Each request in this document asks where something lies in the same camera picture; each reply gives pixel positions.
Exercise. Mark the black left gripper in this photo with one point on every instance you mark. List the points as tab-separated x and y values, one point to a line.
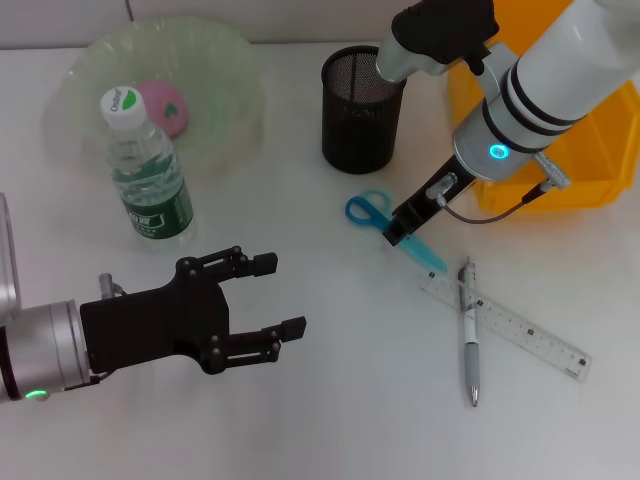
150	325

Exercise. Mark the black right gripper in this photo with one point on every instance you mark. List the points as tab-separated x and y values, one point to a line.
440	192

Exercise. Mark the blue plastic scissors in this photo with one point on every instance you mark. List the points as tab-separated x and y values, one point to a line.
430	255

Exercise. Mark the white grey ballpoint pen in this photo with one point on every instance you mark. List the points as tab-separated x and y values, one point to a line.
472	360

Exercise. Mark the clear green-label water bottle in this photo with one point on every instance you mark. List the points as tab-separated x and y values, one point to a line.
150	185

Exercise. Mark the pink toy peach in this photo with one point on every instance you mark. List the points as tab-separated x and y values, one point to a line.
167	110

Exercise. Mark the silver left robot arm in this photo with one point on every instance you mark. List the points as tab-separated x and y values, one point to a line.
45	345

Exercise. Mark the black mesh pen holder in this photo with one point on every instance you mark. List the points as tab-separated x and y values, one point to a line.
360	135

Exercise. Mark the transparent plastic ruler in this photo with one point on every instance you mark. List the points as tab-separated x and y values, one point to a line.
545	340

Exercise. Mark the green glass fruit plate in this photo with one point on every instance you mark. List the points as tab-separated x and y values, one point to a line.
215	75

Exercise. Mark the yellow plastic bin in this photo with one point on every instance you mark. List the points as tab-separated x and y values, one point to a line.
590	165

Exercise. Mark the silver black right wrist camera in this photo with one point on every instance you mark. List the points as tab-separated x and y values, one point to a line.
435	30

